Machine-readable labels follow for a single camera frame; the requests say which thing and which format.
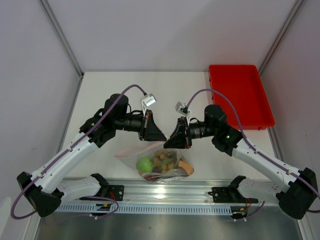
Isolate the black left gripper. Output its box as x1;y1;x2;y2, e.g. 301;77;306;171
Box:
114;109;167;142

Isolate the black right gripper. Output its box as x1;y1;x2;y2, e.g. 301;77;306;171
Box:
163;117;216;150

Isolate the brown longan fruit bunch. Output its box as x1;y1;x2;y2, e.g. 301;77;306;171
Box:
151;149;180;175

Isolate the green custard apple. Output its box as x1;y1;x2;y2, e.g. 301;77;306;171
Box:
136;156;155;173

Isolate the clear pink-dotted zip bag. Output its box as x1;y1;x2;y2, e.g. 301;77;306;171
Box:
114;142;194;184

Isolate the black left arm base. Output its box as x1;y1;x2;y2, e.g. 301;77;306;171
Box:
79;185;125;202

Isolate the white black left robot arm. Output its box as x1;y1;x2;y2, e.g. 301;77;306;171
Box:
17;93;167;217

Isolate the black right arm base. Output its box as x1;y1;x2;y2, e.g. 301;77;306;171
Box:
207;187;259;204

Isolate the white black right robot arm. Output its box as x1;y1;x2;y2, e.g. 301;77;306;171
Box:
163;102;319;220

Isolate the red plastic bin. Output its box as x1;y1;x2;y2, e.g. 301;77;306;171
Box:
208;64;275;131

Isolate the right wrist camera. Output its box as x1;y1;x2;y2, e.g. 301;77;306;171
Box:
175;101;191;123

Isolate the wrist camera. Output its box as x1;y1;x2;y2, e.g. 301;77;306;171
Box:
175;101;191;123
140;93;157;116

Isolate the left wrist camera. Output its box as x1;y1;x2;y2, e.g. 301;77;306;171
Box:
140;93;157;116

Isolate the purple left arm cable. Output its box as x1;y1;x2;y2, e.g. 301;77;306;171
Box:
11;84;148;222

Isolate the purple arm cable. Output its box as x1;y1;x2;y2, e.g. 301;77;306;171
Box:
11;84;148;222
181;89;320;222

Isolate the aluminium front rail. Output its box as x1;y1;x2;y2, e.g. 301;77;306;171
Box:
59;177;306;206

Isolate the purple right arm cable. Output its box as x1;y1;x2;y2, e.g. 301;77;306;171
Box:
181;89;320;222

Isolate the white slotted cable duct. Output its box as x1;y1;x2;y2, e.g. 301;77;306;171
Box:
56;202;233;216

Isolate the aluminium corner post left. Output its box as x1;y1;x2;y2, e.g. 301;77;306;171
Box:
38;0;84;78

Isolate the aluminium corner post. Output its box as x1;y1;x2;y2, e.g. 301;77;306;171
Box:
38;0;84;78
258;0;307;76

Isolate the aluminium corner post right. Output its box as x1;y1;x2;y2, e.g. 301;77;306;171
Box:
258;0;307;76

